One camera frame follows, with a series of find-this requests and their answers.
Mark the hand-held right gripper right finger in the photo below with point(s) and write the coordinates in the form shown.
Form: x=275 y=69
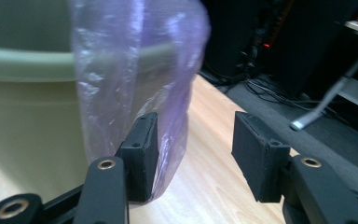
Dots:
x=258 y=155

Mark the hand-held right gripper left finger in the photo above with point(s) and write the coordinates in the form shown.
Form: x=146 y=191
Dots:
x=140 y=161

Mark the purple plastic bag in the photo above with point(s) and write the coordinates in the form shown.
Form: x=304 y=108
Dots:
x=112 y=62

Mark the green plastic bucket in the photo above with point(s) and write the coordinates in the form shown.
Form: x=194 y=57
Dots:
x=28 y=109

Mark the black equipment stand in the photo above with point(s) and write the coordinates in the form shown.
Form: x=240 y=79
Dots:
x=230 y=37

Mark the white metal desk frame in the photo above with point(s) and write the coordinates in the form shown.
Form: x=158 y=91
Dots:
x=323 y=104

